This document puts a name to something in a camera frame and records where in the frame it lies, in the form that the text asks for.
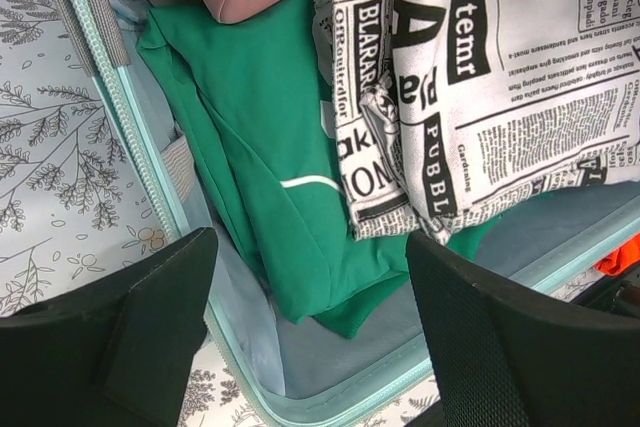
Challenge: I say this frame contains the floral patterned table mat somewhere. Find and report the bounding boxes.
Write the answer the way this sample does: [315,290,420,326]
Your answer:
[0,0,640,427]

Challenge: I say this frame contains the light blue suitcase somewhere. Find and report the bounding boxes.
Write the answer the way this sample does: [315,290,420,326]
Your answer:
[57,0,639,426]

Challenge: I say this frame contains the green Guess t-shirt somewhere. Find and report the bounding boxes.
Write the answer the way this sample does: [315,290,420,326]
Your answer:
[135,0,556,341]

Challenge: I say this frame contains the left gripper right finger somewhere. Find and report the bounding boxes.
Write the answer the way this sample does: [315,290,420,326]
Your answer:
[406,233,639,426]

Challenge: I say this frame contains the newspaper print garment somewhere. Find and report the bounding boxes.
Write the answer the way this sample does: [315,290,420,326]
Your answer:
[314,0,639,243]

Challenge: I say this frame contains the bright orange shorts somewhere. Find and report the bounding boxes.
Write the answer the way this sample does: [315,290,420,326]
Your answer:
[594,241,639,277]

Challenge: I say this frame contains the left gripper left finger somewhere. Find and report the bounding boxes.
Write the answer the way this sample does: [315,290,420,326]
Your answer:
[1,227,218,426]

